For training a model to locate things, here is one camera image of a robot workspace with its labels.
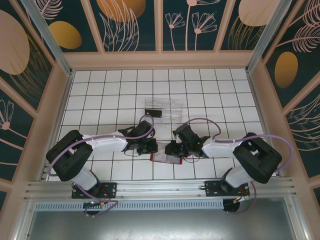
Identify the red card holder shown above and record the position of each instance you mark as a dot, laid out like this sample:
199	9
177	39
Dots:
172	160

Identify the grey metal sheet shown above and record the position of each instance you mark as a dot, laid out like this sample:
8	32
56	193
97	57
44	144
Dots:
160	225

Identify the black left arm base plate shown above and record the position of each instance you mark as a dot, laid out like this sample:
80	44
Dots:
110	190

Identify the black credit card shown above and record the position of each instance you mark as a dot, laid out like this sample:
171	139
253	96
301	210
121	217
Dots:
153	113

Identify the aluminium frame post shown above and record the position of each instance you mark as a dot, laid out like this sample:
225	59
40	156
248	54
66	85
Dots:
51	42
265	37

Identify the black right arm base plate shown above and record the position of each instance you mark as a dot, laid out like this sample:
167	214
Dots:
212	188

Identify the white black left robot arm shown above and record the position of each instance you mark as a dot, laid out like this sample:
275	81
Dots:
105	145

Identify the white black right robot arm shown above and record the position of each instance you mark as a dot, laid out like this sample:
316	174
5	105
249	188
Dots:
220	150

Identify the clear acrylic organizer tray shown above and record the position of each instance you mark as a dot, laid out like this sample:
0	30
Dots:
172	110

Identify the aluminium mounting rail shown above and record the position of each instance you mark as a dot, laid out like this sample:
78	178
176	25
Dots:
160	188

